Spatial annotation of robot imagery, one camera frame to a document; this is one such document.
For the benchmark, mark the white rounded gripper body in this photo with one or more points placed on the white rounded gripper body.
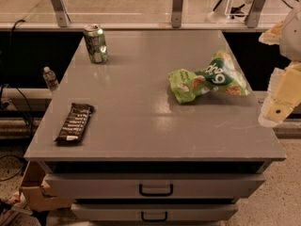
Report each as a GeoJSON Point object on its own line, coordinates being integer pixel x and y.
{"type": "Point", "coordinates": [292, 40]}

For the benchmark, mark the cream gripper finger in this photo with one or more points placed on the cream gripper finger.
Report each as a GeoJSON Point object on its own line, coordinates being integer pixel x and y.
{"type": "Point", "coordinates": [272, 35]}
{"type": "Point", "coordinates": [283, 95]}

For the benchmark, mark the green rice chip bag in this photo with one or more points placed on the green rice chip bag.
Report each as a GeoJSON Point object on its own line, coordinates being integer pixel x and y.
{"type": "Point", "coordinates": [220, 76]}

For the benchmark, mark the dark chocolate rxbar wrapper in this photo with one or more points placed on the dark chocolate rxbar wrapper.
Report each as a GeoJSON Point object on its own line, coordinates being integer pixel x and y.
{"type": "Point", "coordinates": [75, 124]}

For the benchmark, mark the green soda can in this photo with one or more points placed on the green soda can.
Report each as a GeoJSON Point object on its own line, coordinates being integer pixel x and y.
{"type": "Point", "coordinates": [95, 43]}

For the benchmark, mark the upper grey drawer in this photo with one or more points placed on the upper grey drawer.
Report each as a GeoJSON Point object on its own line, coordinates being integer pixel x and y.
{"type": "Point", "coordinates": [125, 185]}

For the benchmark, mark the grey drawer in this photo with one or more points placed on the grey drawer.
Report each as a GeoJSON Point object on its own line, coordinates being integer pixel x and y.
{"type": "Point", "coordinates": [176, 212]}
{"type": "Point", "coordinates": [125, 185]}

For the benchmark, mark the clear plastic water bottle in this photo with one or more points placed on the clear plastic water bottle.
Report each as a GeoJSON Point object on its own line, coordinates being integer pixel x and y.
{"type": "Point", "coordinates": [50, 79]}

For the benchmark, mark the lower grey drawer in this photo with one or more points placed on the lower grey drawer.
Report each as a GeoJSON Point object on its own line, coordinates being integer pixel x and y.
{"type": "Point", "coordinates": [176, 212]}

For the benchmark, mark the brown cardboard box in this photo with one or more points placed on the brown cardboard box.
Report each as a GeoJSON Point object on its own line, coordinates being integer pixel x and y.
{"type": "Point", "coordinates": [38, 194]}

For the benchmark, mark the right metal railing bracket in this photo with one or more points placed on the right metal railing bracket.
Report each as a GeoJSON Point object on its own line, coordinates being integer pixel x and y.
{"type": "Point", "coordinates": [254, 14]}

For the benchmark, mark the metal railing bracket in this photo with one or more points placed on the metal railing bracket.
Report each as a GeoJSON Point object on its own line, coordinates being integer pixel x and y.
{"type": "Point", "coordinates": [176, 14]}
{"type": "Point", "coordinates": [254, 14]}
{"type": "Point", "coordinates": [61, 14]}

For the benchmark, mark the middle metal railing bracket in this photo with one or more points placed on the middle metal railing bracket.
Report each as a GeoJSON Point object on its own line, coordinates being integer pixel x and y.
{"type": "Point", "coordinates": [176, 14]}

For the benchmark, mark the black upper drawer handle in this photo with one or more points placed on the black upper drawer handle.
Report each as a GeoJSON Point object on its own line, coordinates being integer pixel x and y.
{"type": "Point", "coordinates": [155, 191]}

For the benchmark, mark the black drawer handle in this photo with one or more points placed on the black drawer handle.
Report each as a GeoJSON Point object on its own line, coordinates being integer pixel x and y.
{"type": "Point", "coordinates": [154, 216]}
{"type": "Point", "coordinates": [155, 191]}

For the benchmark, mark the black lower drawer handle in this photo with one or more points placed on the black lower drawer handle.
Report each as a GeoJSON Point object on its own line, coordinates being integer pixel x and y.
{"type": "Point", "coordinates": [154, 216]}

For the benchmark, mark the left metal railing bracket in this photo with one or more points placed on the left metal railing bracket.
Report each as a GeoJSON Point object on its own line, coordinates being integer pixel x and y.
{"type": "Point", "coordinates": [61, 14]}

